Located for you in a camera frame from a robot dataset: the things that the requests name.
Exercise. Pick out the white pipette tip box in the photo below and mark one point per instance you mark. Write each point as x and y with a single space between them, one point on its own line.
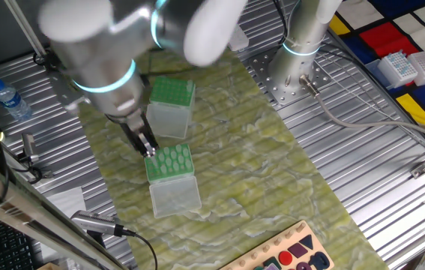
397 69

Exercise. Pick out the green rack pipette tip box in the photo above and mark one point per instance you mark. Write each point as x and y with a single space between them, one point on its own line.
176 197
171 122

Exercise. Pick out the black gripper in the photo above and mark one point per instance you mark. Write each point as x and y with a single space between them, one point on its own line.
137 133

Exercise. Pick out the purple square block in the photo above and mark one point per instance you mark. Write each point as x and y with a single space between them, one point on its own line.
297 250

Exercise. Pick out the small silver camera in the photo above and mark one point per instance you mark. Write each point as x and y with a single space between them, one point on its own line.
29 146

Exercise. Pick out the small tan cardboard box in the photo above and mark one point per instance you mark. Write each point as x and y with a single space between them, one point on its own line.
49 267

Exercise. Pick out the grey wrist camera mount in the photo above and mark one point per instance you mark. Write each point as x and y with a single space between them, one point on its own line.
66 92

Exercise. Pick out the white power strip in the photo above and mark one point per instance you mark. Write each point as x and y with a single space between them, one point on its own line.
239 41

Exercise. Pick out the clear water bottle blue cap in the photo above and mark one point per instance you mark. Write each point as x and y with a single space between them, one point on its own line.
11 101

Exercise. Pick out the aluminium pole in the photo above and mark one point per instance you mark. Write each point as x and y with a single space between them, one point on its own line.
25 28

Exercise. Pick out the dark teal block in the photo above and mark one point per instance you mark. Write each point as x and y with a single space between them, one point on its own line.
272 261

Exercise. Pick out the lilac block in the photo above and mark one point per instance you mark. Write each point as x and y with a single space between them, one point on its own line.
272 268

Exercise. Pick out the silver camera with black mount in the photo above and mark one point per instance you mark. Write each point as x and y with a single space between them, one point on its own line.
92 222

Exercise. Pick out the green marble pattern mat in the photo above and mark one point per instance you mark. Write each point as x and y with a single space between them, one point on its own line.
242 168

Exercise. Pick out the black keyboard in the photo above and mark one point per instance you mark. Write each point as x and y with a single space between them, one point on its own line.
6 247

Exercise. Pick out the navy triangle block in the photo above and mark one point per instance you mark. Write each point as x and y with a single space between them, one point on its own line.
307 241

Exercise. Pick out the colourful Mondrian pattern cloth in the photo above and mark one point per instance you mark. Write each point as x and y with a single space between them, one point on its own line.
388 41

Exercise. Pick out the purple round block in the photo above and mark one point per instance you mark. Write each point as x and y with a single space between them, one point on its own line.
304 267

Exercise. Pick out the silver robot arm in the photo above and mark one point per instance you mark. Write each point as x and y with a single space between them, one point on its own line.
99 63

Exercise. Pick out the aluminium frame beam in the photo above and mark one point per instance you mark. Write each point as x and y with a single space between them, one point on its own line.
17 202

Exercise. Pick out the silver perforated base plate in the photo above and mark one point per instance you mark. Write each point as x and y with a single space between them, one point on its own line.
291 97

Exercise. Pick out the navy rounded block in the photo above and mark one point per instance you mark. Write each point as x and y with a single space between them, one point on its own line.
312 262

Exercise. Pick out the red circle block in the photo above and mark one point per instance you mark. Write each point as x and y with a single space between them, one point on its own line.
285 257

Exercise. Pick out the white paper sheet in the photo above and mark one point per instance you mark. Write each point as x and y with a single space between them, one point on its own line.
67 202

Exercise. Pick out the wooden shape sorter board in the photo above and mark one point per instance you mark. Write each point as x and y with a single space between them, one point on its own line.
302 234

